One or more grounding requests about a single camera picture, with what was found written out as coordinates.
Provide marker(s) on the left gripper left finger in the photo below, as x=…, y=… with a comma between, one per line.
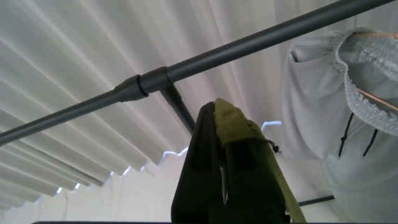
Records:
x=199, y=186

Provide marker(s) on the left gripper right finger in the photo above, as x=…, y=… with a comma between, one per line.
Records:
x=248, y=186

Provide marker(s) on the green garment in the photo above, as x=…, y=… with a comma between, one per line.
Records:
x=233, y=124

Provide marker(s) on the pale grey trousers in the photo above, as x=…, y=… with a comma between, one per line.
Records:
x=311, y=109

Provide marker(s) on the pink clothes hanger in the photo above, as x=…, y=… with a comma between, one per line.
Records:
x=376, y=99

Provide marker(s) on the black clothes rack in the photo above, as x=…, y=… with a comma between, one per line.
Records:
x=217, y=57

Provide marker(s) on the white curtain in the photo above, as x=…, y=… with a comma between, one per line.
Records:
x=77, y=46

